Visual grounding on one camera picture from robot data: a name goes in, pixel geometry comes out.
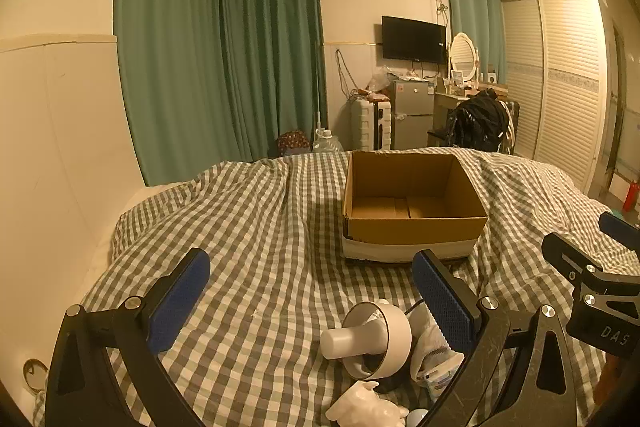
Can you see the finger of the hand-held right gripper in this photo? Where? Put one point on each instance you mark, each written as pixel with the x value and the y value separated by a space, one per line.
pixel 565 252
pixel 620 227

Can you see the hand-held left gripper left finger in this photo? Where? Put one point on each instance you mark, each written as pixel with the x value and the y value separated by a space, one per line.
pixel 180 302

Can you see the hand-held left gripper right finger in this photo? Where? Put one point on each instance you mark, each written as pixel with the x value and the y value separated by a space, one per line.
pixel 442 302

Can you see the white knit sock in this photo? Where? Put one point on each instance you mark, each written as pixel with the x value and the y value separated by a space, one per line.
pixel 430 342

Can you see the white round device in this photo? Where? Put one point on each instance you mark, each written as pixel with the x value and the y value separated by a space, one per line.
pixel 395 332

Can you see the brown cardboard box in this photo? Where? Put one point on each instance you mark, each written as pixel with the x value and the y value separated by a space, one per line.
pixel 415 234

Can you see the white printed packet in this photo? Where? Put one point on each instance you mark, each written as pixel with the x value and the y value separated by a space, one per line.
pixel 437 377

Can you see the pale blue round object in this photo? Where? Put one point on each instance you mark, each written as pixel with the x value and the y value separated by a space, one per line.
pixel 417 419

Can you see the white plush toy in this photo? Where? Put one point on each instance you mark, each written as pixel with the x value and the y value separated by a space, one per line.
pixel 360 407

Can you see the red fire extinguisher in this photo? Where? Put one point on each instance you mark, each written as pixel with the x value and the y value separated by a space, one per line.
pixel 632 197

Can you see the grey checkered blanket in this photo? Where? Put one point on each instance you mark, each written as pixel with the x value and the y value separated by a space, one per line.
pixel 250 257

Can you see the cream cloth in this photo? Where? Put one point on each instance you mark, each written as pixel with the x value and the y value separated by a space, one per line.
pixel 509 127

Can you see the white louvred wardrobe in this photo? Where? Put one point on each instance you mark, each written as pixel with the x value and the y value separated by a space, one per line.
pixel 565 82

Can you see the round brass-rimmed object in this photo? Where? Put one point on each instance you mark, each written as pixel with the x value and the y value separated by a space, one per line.
pixel 35 374

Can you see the small silver fridge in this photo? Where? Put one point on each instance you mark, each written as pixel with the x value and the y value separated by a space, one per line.
pixel 412 117

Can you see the small white box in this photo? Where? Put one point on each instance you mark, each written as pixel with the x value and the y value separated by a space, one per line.
pixel 491 78

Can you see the white suitcase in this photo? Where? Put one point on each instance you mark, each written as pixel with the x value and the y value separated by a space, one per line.
pixel 367 127

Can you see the clear water jug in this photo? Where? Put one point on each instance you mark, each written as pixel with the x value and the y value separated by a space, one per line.
pixel 327 144

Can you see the white dressing table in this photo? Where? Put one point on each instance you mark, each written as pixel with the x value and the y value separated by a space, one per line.
pixel 442 99

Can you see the brown patterned bag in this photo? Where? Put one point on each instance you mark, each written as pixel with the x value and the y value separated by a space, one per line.
pixel 292 142

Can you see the white oval mirror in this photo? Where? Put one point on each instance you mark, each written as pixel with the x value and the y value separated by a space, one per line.
pixel 462 54

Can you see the clear plastic bag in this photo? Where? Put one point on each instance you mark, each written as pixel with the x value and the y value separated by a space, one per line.
pixel 380 82

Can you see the thin white pole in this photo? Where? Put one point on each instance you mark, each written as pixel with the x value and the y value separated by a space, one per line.
pixel 320 107

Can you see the wide green curtain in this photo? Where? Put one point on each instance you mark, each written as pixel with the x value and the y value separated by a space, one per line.
pixel 165 57

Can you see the narrow green curtain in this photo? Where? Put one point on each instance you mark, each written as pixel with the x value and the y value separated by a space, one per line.
pixel 470 17

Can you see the green window curtain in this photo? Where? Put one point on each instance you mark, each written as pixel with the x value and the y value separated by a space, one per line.
pixel 270 47

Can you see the small photo frame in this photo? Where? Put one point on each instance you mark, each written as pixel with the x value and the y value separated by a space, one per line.
pixel 456 76

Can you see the black wall television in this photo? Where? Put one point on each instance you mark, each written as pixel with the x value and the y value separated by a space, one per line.
pixel 412 39

